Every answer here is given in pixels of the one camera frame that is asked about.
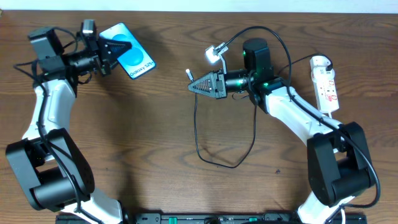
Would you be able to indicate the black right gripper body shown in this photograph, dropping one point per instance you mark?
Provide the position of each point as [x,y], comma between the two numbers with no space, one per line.
[237,81]

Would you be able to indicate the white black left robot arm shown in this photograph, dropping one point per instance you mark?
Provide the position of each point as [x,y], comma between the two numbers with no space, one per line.
[50,168]

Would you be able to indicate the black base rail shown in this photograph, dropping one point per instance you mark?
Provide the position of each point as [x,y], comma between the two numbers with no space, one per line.
[156,218]

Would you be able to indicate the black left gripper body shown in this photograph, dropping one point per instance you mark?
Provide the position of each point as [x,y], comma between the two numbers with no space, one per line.
[91,59]

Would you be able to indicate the blue Galaxy smartphone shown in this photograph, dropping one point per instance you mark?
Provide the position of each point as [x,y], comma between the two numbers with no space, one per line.
[136,61]

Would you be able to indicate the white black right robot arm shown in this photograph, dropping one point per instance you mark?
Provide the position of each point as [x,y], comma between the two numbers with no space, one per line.
[339,162]

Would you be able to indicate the white power strip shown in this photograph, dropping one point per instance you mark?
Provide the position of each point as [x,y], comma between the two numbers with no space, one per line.
[322,76]

